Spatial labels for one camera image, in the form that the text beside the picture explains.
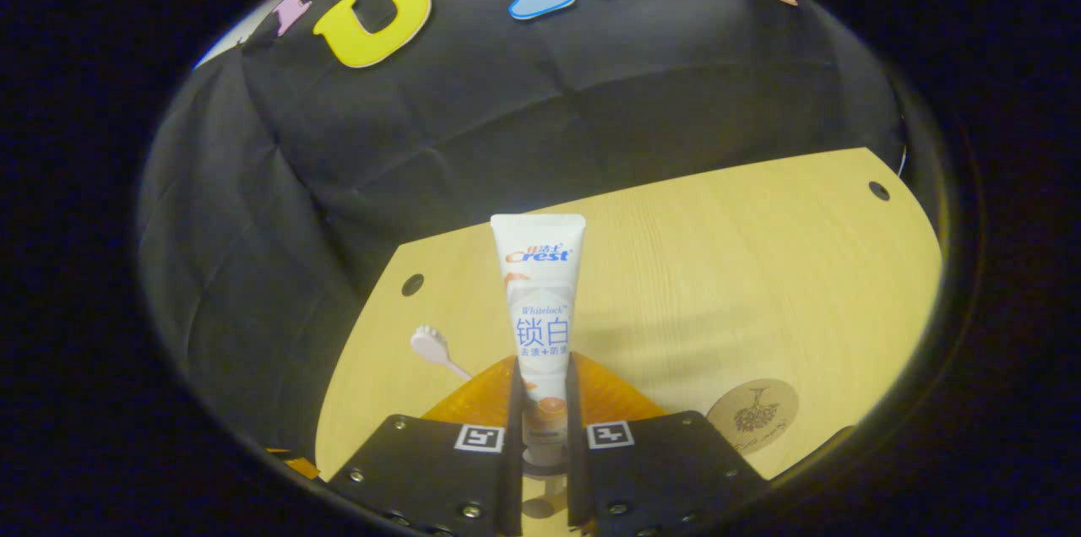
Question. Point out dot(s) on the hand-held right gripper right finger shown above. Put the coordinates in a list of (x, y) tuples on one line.
[(576, 436)]

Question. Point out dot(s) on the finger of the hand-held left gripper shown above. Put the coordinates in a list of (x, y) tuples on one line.
[(296, 463)]

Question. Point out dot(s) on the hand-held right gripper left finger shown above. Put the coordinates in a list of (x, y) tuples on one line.
[(513, 436)]

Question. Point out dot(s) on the white toothbrush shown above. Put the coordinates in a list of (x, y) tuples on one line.
[(429, 344)]

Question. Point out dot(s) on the white toothpaste tube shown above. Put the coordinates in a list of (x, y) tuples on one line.
[(540, 301)]

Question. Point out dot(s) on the round wooden coaster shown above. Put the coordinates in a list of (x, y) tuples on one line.
[(752, 417)]

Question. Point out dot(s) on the light wooden desktop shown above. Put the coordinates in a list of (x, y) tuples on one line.
[(726, 284)]

